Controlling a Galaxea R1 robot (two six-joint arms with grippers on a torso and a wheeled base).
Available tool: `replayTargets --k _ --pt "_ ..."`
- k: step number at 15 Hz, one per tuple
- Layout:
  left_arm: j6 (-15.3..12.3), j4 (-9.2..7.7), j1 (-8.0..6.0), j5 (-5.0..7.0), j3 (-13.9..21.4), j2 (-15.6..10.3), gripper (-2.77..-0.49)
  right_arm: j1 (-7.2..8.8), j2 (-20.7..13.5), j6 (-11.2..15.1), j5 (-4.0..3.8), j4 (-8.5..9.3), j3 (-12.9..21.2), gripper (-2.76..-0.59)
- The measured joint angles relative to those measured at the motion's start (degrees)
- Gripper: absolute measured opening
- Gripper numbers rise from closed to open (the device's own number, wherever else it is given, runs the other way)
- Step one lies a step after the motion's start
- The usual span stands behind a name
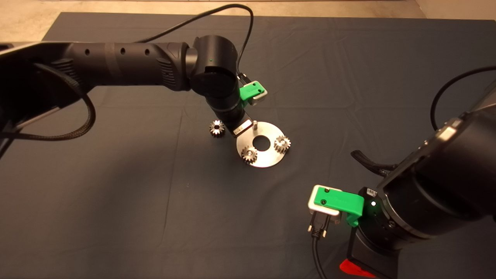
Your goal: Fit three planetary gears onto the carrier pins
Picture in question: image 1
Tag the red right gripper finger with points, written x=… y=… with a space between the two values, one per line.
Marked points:
x=354 y=270

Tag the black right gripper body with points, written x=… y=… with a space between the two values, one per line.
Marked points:
x=374 y=255

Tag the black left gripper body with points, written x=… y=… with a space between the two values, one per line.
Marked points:
x=242 y=126

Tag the steel planetary gear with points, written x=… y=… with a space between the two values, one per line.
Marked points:
x=282 y=144
x=217 y=128
x=249 y=155

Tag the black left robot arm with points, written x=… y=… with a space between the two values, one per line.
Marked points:
x=124 y=64

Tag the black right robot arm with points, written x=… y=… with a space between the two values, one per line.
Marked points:
x=453 y=186

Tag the round metal carrier plate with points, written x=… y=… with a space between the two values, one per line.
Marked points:
x=267 y=159

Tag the dark grey table cloth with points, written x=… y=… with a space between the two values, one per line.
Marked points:
x=193 y=232

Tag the green left camera mount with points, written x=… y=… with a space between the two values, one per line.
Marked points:
x=248 y=93

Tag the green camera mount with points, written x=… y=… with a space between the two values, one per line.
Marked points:
x=339 y=203
x=248 y=93

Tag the silver left camera box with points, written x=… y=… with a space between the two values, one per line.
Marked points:
x=261 y=97

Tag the silver camera box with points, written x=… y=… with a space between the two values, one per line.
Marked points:
x=261 y=97
x=323 y=212

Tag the green right camera mount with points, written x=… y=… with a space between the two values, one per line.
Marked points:
x=339 y=203

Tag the silver right camera box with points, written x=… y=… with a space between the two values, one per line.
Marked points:
x=323 y=212

